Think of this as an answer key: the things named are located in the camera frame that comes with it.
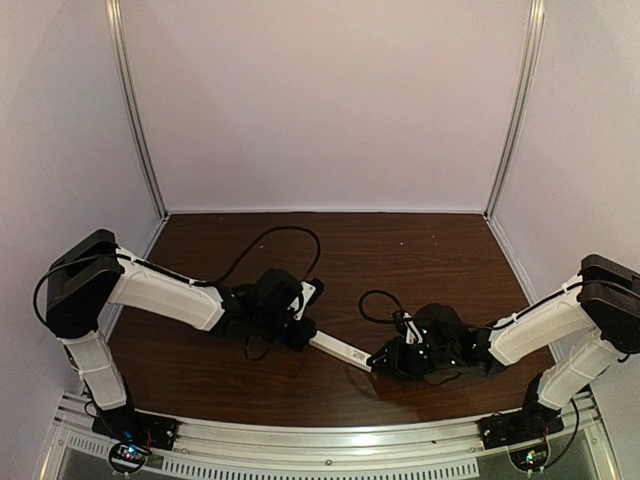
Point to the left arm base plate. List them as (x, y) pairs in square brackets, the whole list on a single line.
[(140, 429)]

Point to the front aluminium rail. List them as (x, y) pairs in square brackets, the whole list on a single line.
[(450, 449)]

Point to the left aluminium frame post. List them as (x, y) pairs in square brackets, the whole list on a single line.
[(123, 67)]

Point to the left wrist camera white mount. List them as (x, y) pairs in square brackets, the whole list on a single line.
[(310, 291)]

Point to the right aluminium frame post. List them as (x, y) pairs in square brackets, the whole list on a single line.
[(529, 62)]

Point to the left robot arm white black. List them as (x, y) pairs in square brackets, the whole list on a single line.
[(97, 272)]

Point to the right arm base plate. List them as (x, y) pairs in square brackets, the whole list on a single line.
[(507, 429)]

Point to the white remote control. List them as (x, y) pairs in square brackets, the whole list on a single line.
[(341, 350)]

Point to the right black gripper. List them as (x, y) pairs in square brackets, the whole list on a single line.
[(394, 363)]

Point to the aluminium frame post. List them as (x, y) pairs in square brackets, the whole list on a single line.
[(123, 67), (529, 62)]

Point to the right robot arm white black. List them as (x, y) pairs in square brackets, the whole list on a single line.
[(601, 301)]

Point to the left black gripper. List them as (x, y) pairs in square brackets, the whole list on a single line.
[(301, 343)]

